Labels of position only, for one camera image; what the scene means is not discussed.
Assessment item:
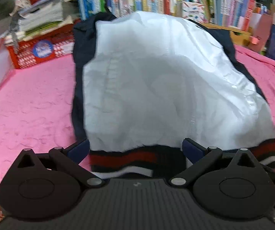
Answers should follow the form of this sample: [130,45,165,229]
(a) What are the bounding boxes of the pink cardboard box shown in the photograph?
[249,12,273,51]

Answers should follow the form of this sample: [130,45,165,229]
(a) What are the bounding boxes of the stack of papers and booklets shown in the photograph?
[4,0,78,46]

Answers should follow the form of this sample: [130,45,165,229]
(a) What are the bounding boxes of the red plastic crate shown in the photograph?
[7,25,77,70]

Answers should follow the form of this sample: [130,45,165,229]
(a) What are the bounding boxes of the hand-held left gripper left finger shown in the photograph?
[16,139,105,188]

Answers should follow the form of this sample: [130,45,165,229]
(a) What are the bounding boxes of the pink blanket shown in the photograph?
[0,45,275,221]

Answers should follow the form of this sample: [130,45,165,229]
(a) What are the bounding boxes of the wooden drawer organizer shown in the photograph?
[203,23,252,46]

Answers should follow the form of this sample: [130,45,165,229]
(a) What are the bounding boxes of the row of books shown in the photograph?
[76,0,255,33]

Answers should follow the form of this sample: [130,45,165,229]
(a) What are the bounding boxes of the navy jacket with white lining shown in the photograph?
[72,11,275,206]

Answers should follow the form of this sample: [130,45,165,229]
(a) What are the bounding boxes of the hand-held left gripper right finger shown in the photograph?
[170,138,260,188]

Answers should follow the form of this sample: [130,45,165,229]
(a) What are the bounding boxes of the white book with coloured strips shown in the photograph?
[182,1,211,23]

